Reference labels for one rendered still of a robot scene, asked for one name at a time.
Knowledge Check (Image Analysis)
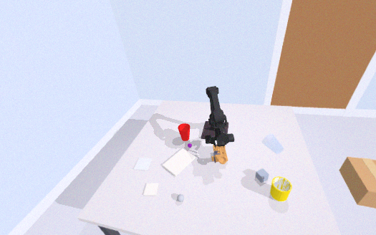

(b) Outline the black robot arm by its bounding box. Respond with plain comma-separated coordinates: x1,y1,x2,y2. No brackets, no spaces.
206,86,228,147

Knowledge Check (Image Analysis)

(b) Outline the grey ball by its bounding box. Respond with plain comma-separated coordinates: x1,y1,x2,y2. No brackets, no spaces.
177,194,184,202

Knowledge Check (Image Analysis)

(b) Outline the yellow cup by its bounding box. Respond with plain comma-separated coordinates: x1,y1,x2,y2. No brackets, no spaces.
271,177,292,202

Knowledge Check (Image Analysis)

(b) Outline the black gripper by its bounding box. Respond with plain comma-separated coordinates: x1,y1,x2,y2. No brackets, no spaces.
205,131,234,147

